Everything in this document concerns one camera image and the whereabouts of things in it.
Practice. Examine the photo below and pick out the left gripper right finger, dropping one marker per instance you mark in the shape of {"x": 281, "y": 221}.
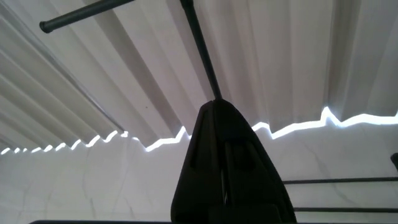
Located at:
{"x": 248, "y": 193}

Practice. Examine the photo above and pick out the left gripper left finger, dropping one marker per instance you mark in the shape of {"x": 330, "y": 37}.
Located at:
{"x": 199, "y": 186}

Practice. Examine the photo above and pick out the black garment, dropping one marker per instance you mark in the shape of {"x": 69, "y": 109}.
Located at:
{"x": 285, "y": 213}

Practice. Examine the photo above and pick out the black clothes rack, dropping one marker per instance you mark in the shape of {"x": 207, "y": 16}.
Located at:
{"x": 202, "y": 49}

